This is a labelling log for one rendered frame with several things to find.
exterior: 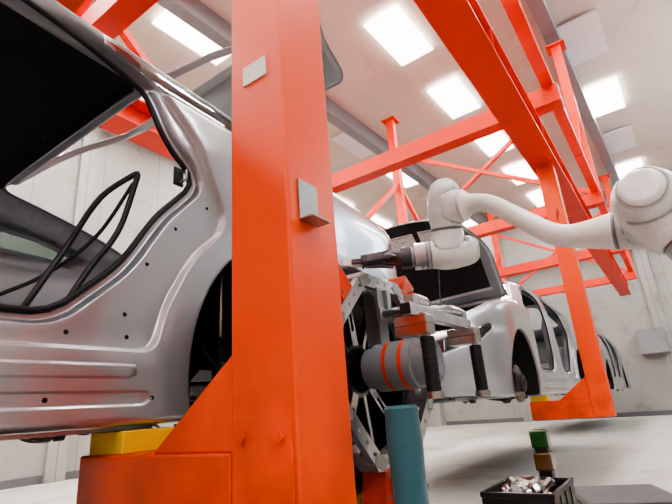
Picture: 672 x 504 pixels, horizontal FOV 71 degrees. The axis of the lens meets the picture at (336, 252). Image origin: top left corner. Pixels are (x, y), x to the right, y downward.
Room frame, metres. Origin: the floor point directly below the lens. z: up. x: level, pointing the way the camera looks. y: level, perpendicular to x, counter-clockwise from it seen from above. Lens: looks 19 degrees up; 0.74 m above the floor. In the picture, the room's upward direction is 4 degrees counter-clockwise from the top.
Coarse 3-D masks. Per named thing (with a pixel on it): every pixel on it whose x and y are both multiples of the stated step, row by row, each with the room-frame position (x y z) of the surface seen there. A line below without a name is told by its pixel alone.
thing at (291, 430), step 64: (256, 0) 0.86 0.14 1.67; (256, 64) 0.85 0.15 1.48; (320, 64) 0.94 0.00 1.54; (256, 128) 0.86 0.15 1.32; (320, 128) 0.92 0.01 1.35; (256, 192) 0.86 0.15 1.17; (320, 192) 0.91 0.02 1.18; (256, 256) 0.86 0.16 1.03; (320, 256) 0.89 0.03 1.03; (256, 320) 0.87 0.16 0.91; (320, 320) 0.88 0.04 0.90; (256, 384) 0.87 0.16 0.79; (320, 384) 0.87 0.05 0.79; (256, 448) 0.86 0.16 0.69; (320, 448) 0.86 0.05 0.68
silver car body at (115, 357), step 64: (0, 0) 0.99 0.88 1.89; (0, 64) 1.32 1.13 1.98; (64, 64) 1.32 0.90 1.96; (128, 64) 1.14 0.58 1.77; (192, 64) 1.60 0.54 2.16; (0, 128) 1.66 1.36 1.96; (64, 128) 1.69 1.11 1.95; (192, 128) 1.27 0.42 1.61; (0, 192) 2.15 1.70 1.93; (128, 192) 1.29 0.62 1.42; (192, 192) 1.32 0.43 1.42; (0, 256) 2.35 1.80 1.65; (64, 256) 2.65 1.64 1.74; (128, 256) 1.15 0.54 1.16; (192, 256) 1.29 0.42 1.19; (0, 320) 0.92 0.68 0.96; (64, 320) 1.01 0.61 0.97; (128, 320) 1.14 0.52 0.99; (192, 320) 1.27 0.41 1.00; (0, 384) 0.90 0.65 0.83; (64, 384) 1.00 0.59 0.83; (128, 384) 1.12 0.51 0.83
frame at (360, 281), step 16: (352, 288) 1.28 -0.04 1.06; (368, 288) 1.38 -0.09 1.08; (384, 288) 1.43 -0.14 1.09; (352, 304) 1.27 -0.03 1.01; (416, 400) 1.62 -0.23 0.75; (432, 400) 1.63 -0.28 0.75; (352, 416) 1.24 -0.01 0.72; (352, 432) 1.24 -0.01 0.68; (352, 448) 1.30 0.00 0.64; (368, 448) 1.29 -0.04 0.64; (368, 464) 1.32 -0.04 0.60; (384, 464) 1.34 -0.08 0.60
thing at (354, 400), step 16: (352, 320) 1.46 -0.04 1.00; (352, 336) 1.45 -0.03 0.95; (352, 352) 1.52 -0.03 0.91; (352, 368) 1.53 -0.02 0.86; (352, 384) 1.51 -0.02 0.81; (352, 400) 1.43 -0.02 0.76; (368, 400) 1.72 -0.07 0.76; (384, 400) 1.68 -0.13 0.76; (400, 400) 1.65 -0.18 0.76; (368, 416) 1.49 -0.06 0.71; (384, 416) 1.58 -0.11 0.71; (368, 432) 1.50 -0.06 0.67; (384, 432) 1.60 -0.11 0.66; (384, 448) 1.52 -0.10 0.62
